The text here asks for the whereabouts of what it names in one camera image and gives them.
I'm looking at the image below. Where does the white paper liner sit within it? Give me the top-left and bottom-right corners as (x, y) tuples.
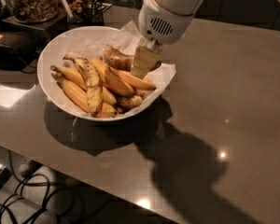
(62, 22), (175, 120)

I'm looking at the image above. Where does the yellow banana centre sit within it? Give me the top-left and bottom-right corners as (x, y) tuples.
(91, 57), (134, 97)

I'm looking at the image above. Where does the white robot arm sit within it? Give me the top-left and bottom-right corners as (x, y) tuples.
(132, 0), (280, 77)

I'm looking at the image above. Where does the black wire rack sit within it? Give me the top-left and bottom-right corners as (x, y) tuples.
(82, 0), (112, 26)

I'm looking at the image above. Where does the yellow banana under brown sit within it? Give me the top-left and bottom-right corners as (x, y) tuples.
(110, 67), (156, 91)

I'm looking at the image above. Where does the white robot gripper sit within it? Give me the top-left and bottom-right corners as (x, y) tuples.
(130, 0), (193, 78)

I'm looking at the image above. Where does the white ceramic bowl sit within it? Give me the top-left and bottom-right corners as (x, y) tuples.
(36, 25), (166, 122)

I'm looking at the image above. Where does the spotted yellow banana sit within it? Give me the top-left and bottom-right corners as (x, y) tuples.
(63, 55), (103, 117)

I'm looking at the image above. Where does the small brown banana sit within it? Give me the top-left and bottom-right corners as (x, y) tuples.
(117, 95), (142, 110)

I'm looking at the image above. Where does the black cable on floor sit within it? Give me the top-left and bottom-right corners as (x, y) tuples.
(0, 149), (113, 224)

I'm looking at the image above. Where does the yellow banana left upper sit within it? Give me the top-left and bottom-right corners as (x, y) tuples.
(50, 65), (117, 105)

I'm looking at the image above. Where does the yellow banana left lower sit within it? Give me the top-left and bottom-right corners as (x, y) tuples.
(53, 73), (117, 119)

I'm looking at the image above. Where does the dark tray stand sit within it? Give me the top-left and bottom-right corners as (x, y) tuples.
(2, 8), (68, 46)

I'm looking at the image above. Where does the brown overripe banana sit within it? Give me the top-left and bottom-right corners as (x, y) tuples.
(103, 45), (162, 73)

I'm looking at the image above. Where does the shoe on floor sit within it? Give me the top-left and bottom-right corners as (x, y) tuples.
(19, 158), (41, 178)

